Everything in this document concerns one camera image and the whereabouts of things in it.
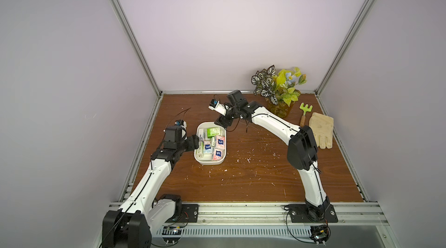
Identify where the green toy garden rake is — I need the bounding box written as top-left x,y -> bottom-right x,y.
299,103 -> 312,127

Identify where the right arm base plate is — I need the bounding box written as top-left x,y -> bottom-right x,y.
284,203 -> 339,223

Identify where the beige work glove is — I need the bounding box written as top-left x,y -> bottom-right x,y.
309,112 -> 334,149

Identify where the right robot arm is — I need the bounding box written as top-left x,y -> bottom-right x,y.
209,90 -> 330,221

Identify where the left circuit board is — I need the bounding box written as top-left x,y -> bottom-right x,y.
161,226 -> 182,247

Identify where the green pocket tissue pack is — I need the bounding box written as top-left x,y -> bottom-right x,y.
206,127 -> 222,138

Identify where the pink pocket tissue pack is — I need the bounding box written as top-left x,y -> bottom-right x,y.
215,135 -> 226,150

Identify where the green edge tissue pack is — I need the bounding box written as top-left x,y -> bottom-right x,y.
196,141 -> 204,158

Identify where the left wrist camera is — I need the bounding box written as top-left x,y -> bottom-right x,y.
174,119 -> 187,129

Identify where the pink barcode tissue pack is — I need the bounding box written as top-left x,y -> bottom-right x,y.
212,148 -> 224,161

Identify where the aluminium front rail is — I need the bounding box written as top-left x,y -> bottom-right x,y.
189,202 -> 389,226

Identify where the circuit board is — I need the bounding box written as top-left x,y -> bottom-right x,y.
161,226 -> 182,247
310,225 -> 331,246

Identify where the right circuit board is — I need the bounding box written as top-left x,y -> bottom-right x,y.
310,225 -> 331,246

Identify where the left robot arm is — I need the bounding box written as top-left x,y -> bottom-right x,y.
99,121 -> 199,248

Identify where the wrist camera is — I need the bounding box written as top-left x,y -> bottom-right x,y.
174,119 -> 187,129
209,99 -> 227,116

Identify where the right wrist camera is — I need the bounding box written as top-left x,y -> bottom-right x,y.
209,99 -> 227,116

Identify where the potted artificial plant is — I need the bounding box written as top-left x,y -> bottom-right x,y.
251,65 -> 307,119

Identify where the blue pocket tissue pack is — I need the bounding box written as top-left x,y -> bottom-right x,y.
204,141 -> 214,155

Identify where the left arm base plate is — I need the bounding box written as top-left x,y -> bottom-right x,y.
167,203 -> 199,224

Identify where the white plastic storage box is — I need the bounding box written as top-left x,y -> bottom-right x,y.
194,122 -> 227,165

